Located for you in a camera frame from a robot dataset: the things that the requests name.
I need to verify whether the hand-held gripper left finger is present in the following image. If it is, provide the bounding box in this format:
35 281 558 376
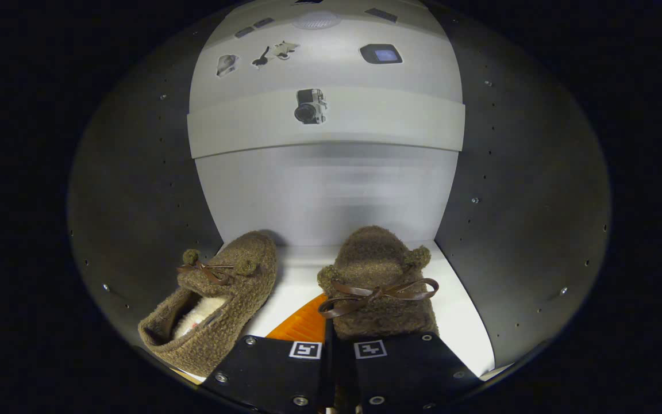
200 293 336 414

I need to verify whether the dark grey shoe cabinet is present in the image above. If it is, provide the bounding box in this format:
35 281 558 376
67 0 613 383

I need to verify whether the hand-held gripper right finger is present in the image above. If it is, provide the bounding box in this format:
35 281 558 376
337 332 484 414

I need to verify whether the brown fuzzy shoe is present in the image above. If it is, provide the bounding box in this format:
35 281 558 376
138 231 279 378
317 225 441 346

